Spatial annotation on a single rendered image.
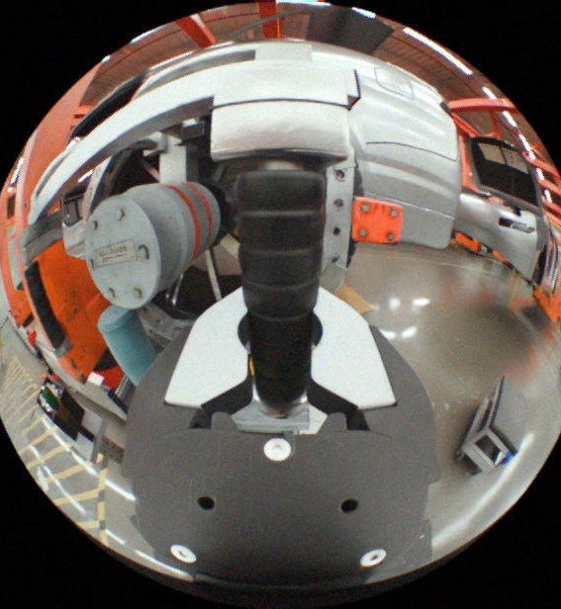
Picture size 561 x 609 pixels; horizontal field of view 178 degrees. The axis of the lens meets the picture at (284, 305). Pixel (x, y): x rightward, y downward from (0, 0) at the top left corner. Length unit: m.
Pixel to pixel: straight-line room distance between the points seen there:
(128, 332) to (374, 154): 0.79
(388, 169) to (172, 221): 0.67
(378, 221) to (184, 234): 0.26
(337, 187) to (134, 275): 0.27
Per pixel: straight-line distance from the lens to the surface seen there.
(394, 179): 0.75
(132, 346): 0.37
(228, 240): 0.42
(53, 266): 0.62
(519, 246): 2.49
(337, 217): 0.30
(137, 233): 0.20
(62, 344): 0.35
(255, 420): 0.82
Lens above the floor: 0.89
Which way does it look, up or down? 33 degrees down
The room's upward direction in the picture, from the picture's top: straight up
